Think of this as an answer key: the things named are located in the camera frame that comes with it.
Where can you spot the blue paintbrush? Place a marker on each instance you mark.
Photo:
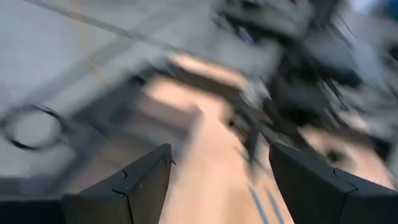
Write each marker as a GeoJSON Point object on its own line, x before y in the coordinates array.
{"type": "Point", "coordinates": [275, 207]}
{"type": "Point", "coordinates": [258, 205]}

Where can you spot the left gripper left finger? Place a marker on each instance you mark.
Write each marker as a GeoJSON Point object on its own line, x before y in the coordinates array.
{"type": "Point", "coordinates": [140, 186]}

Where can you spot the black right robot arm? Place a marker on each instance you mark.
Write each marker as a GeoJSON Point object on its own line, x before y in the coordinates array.
{"type": "Point", "coordinates": [298, 93]}

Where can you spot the grey plastic bin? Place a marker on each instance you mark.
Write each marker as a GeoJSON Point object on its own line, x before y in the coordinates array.
{"type": "Point", "coordinates": [133, 124]}

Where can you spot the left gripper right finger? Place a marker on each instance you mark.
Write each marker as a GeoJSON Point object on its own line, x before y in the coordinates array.
{"type": "Point", "coordinates": [311, 193]}

